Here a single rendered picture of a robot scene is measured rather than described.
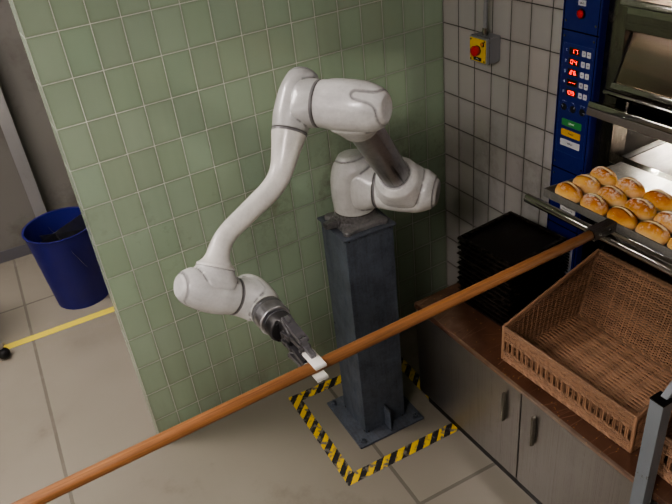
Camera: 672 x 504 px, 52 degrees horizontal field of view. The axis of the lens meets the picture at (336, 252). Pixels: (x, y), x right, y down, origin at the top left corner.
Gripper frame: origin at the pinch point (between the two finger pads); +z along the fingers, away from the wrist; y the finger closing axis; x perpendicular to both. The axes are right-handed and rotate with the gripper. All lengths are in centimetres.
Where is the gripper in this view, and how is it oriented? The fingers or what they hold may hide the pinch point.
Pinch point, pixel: (315, 365)
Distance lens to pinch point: 166.6
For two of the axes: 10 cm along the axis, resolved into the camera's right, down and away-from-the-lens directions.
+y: 1.0, 8.3, 5.5
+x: -8.5, 3.5, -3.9
